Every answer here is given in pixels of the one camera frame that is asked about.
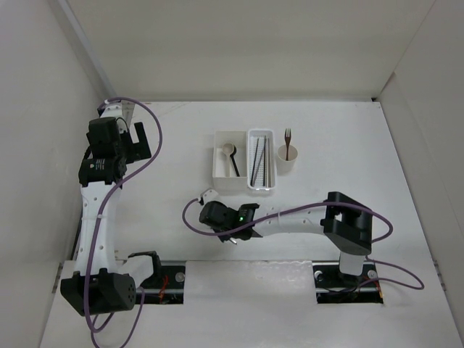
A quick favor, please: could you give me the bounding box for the black spoon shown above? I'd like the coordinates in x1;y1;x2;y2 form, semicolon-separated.
230;144;240;177

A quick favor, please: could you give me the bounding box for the beige wooden spoon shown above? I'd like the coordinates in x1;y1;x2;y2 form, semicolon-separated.
222;143;232;178

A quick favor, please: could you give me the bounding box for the brown wooden fork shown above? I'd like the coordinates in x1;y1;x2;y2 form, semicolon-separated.
284;128;291;161

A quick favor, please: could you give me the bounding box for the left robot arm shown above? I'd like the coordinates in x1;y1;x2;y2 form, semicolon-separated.
60;117;162;316

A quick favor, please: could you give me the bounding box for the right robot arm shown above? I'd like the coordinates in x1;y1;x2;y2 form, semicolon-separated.
199;192;373;286

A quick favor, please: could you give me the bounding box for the white square box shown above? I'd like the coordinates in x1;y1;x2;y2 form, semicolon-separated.
212;130;249;193

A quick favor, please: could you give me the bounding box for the white perforated basket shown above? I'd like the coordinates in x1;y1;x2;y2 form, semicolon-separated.
246;128;277;195

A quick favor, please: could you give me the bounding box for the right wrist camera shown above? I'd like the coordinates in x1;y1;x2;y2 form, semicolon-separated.
199;188;219;205

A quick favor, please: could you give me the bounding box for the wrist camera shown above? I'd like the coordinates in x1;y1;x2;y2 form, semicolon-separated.
97;101;135;125
199;188;219;205

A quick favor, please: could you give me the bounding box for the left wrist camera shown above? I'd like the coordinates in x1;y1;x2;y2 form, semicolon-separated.
97;101;135;125

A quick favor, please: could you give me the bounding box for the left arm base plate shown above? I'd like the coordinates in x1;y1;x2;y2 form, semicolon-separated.
141;261;186;305

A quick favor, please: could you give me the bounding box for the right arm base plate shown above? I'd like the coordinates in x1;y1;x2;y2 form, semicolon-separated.
312;262;384;305

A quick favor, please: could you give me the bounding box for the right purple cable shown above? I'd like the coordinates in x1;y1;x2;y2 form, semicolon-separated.
181;197;425;291

